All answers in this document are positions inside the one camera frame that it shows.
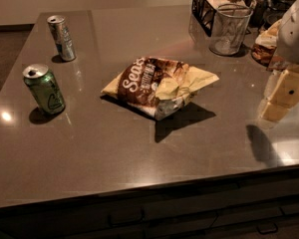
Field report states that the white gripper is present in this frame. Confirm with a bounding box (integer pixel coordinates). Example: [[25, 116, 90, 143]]
[[259, 0, 299, 122]]

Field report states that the brown and yellow chip bag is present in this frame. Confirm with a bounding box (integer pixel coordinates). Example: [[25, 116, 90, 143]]
[[102, 57, 219, 120]]

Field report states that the snack packet behind gripper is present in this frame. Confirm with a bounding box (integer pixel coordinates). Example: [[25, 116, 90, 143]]
[[251, 20, 288, 71]]

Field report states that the silver slim drink can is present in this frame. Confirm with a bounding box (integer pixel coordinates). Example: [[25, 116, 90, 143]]
[[47, 15, 76, 62]]

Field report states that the green soda can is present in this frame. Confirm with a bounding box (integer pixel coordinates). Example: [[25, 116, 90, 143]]
[[23, 64, 66, 116]]

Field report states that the wire mesh cup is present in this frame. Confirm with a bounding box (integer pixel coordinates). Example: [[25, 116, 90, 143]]
[[209, 3, 253, 56]]

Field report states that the black wire basket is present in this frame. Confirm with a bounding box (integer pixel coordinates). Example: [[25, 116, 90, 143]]
[[191, 0, 256, 36]]

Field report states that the black drawer handle right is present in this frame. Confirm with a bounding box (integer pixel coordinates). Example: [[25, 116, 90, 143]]
[[256, 222, 278, 235]]

